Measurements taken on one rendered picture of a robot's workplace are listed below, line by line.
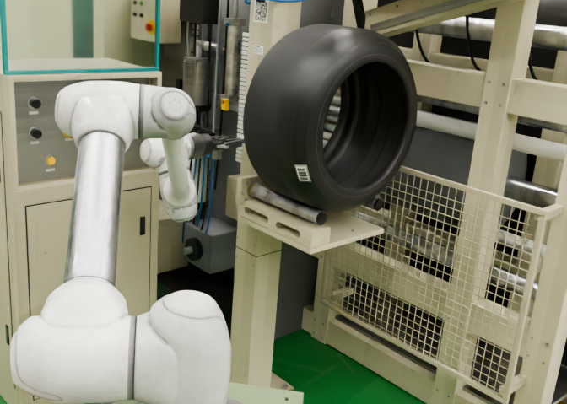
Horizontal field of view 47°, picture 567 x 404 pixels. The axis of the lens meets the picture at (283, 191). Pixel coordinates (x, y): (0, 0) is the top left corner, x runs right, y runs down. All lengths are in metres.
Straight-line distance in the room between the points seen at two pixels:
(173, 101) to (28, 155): 0.89
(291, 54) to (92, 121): 0.74
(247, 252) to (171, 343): 1.34
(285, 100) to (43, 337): 1.03
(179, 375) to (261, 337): 1.46
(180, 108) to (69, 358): 0.63
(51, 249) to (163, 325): 1.24
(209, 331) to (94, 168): 0.47
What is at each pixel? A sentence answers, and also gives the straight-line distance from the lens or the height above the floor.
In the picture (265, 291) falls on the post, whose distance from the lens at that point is 2.59.
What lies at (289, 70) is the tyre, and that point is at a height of 1.36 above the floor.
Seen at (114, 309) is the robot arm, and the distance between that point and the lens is 1.27.
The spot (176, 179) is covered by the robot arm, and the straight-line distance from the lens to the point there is 1.96.
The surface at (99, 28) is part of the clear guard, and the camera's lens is 2.34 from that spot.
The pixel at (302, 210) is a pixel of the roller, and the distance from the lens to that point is 2.13.
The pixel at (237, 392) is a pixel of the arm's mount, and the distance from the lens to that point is 1.48.
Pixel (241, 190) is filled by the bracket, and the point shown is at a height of 0.91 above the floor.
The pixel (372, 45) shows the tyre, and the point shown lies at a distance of 2.07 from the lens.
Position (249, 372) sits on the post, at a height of 0.12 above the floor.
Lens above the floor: 1.59
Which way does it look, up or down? 17 degrees down
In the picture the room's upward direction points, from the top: 5 degrees clockwise
